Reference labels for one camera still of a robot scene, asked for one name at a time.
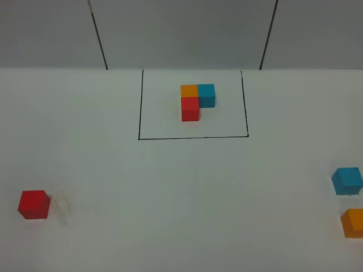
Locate red template cube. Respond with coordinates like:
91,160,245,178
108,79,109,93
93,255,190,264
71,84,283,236
181,97,200,122

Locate blue loose cube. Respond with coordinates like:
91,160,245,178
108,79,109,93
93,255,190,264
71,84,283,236
331,167,363,196

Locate orange template cube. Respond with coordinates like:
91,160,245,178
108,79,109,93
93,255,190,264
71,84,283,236
180,84,199,97

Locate blue template cube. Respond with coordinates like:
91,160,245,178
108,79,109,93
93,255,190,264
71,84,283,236
197,84,216,108

